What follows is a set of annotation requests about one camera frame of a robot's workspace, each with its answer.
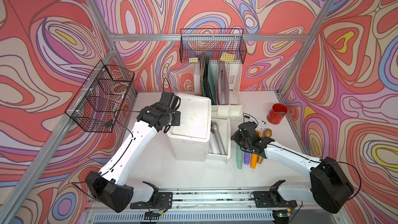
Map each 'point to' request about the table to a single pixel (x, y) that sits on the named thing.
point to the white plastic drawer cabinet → (190, 141)
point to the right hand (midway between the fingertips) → (233, 139)
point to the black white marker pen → (254, 120)
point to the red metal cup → (277, 113)
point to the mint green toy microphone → (239, 156)
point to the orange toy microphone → (254, 157)
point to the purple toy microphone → (247, 158)
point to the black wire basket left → (99, 103)
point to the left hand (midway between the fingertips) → (176, 117)
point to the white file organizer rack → (222, 81)
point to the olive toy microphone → (267, 132)
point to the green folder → (209, 81)
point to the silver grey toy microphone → (215, 129)
